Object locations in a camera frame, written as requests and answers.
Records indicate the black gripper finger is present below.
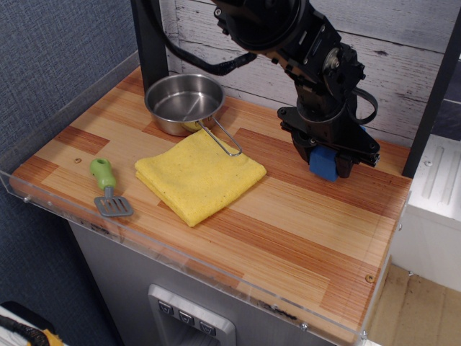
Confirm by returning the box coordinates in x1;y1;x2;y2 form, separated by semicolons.
335;152;357;179
291;131;317;164

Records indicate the blue arch-shaped wooden block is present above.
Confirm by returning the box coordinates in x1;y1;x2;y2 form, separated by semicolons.
309;124;370;182

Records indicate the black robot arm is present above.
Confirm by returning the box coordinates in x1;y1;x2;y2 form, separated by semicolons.
131;1;380;181

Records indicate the yellow object at corner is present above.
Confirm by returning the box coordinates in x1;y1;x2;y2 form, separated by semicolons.
42;329;66;346

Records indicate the folded yellow cloth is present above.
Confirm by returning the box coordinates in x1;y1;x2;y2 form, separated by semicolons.
135;130;267;227

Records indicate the white ribbed appliance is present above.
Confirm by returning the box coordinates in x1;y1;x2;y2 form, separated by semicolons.
390;135;460;291

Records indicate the grey cabinet with button panel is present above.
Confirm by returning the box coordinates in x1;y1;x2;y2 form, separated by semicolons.
71;223;332;345

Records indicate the clear acrylic table guard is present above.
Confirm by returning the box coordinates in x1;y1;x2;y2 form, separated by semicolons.
1;50;410;345

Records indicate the black right vertical post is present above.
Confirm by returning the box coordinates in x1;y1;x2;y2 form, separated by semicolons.
402;12;460;178

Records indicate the black vertical post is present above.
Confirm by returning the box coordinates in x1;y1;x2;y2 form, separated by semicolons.
402;12;460;178
130;0;169;92

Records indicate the stainless steel pot with handle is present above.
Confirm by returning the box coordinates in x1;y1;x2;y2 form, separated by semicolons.
144;74;243;157

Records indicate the black left vertical post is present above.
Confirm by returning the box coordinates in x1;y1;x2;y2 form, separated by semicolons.
130;0;169;92

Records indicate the green-handled grey toy spatula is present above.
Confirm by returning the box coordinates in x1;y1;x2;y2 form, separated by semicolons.
89;159;133;217

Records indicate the black braided cable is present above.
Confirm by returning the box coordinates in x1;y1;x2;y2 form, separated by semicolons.
0;315;48;346

